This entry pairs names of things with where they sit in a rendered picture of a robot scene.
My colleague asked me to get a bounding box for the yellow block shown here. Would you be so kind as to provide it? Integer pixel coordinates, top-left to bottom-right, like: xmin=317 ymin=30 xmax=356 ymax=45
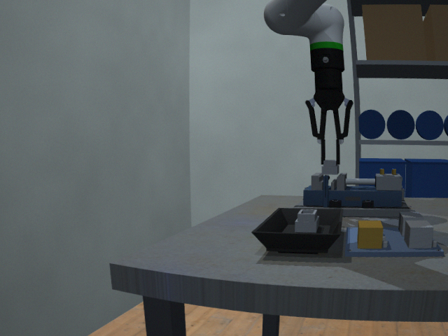
xmin=357 ymin=220 xmax=383 ymax=249

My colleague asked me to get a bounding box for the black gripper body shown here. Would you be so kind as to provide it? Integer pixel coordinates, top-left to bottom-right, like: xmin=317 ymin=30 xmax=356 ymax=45
xmin=314 ymin=69 xmax=345 ymax=111

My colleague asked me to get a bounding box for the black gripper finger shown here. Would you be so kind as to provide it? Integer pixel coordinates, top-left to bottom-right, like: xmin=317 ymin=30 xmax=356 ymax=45
xmin=331 ymin=97 xmax=353 ymax=165
xmin=305 ymin=97 xmax=327 ymax=165

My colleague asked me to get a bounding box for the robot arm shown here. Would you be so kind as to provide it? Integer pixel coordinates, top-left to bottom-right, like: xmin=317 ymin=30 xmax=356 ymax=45
xmin=264 ymin=0 xmax=344 ymax=72

